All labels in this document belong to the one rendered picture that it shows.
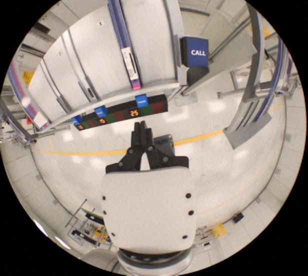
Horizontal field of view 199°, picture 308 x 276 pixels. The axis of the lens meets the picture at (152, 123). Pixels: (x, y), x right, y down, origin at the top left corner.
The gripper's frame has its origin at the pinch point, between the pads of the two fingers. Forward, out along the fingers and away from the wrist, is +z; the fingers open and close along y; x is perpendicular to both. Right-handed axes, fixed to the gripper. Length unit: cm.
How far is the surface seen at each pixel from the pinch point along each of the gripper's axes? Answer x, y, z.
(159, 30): 13.6, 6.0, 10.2
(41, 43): 148, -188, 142
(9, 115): 46, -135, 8
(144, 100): 0.3, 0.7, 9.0
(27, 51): 54, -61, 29
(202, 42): 11.2, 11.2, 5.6
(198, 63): 7.8, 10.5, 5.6
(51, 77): 15.4, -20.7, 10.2
